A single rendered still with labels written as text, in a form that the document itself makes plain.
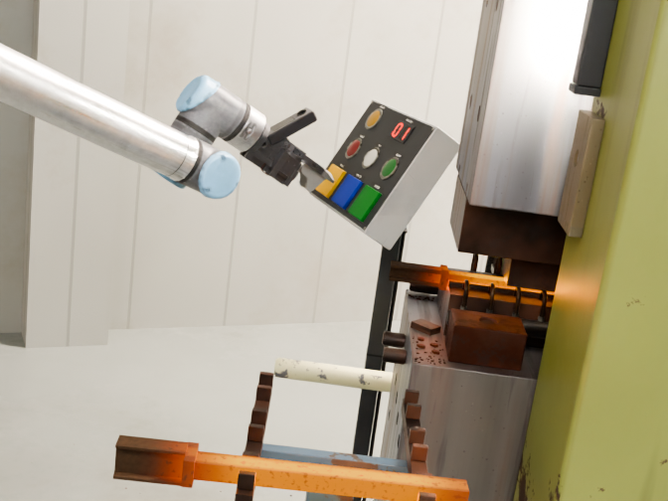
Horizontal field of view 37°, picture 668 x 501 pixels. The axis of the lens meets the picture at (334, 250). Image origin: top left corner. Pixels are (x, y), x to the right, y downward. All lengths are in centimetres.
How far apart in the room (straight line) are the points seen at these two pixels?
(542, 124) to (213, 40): 238
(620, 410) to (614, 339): 10
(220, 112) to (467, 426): 79
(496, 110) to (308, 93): 244
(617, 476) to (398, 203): 94
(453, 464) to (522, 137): 55
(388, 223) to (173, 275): 197
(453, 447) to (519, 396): 14
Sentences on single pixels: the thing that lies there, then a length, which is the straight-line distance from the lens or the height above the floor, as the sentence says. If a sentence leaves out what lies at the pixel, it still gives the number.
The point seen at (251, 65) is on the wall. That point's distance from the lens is 391.
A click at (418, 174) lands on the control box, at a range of 217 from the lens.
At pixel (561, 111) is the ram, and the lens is 163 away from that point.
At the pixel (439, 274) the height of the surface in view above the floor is 100.
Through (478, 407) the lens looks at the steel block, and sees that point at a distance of 166.
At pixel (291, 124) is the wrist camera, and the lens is 208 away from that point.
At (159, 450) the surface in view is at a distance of 119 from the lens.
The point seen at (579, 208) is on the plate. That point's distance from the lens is 145.
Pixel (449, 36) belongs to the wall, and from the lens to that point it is 424.
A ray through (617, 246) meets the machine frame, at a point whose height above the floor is 122.
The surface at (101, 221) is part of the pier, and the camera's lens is 374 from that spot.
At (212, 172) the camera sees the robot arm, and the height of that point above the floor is 111.
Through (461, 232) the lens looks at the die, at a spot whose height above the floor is 110.
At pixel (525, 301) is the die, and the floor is 99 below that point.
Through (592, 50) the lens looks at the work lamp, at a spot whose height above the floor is 144.
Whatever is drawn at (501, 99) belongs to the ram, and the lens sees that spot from 161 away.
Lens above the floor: 152
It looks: 16 degrees down
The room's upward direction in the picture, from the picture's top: 7 degrees clockwise
